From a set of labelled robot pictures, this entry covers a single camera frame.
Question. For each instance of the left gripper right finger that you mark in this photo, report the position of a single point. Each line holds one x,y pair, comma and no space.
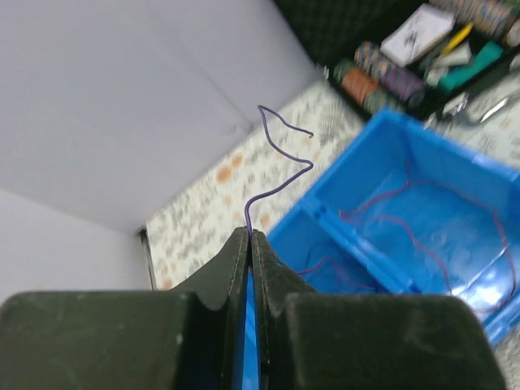
312,340

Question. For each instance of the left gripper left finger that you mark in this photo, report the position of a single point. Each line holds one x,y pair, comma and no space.
188,337

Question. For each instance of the floral table mat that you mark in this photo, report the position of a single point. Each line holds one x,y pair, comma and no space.
243,183

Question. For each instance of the blue plastic divided bin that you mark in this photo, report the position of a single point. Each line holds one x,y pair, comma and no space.
398,269

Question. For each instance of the black poker chip case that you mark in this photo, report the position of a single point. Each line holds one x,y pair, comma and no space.
428,59

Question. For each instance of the playing card deck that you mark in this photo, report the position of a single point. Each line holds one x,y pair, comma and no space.
424,29

